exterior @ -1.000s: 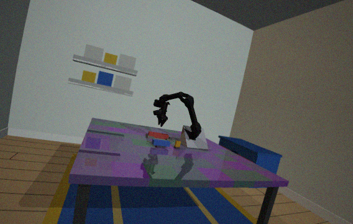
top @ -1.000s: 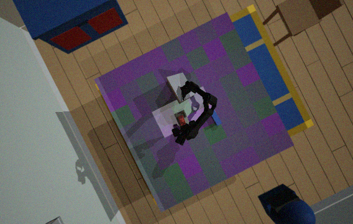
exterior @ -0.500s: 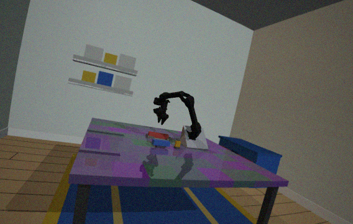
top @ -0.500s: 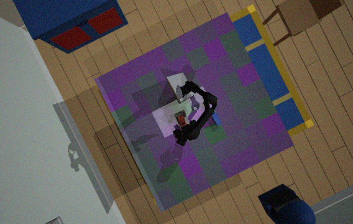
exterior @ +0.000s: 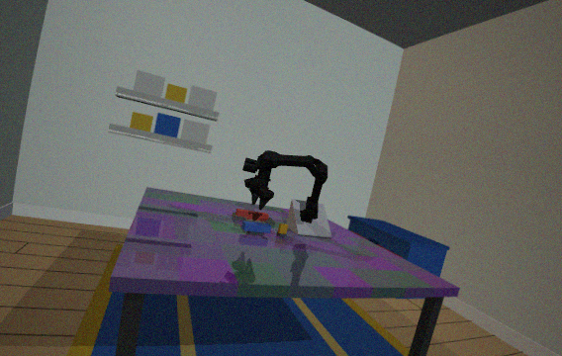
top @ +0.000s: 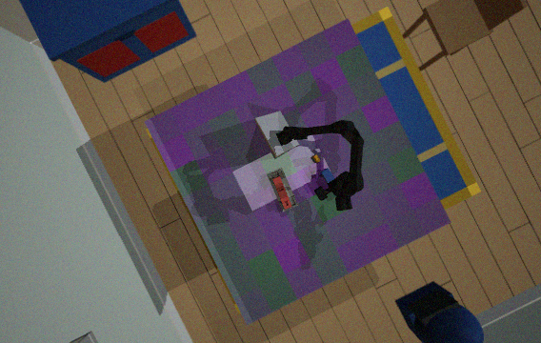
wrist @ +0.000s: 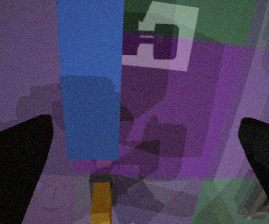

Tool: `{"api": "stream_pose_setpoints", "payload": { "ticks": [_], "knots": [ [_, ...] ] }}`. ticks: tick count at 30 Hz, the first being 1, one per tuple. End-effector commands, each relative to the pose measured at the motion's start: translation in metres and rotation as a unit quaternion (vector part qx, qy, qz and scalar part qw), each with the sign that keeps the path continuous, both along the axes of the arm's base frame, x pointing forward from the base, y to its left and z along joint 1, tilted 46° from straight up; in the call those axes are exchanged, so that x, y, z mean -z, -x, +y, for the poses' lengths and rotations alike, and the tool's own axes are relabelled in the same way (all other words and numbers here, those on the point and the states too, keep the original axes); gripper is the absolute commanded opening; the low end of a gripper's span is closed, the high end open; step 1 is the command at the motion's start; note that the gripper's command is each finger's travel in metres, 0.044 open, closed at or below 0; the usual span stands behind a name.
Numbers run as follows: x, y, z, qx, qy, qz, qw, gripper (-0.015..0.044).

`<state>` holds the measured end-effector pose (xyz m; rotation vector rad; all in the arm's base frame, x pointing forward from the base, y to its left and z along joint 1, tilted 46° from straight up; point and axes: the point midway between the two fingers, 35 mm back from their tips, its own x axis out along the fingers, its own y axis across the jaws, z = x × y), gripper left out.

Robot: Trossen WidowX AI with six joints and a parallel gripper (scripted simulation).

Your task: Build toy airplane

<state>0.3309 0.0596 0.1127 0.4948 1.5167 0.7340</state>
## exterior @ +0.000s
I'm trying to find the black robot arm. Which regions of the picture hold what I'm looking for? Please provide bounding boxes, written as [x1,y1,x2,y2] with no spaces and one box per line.
[242,150,328,223]

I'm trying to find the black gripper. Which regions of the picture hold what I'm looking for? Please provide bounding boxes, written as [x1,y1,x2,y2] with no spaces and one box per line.
[248,174,274,210]

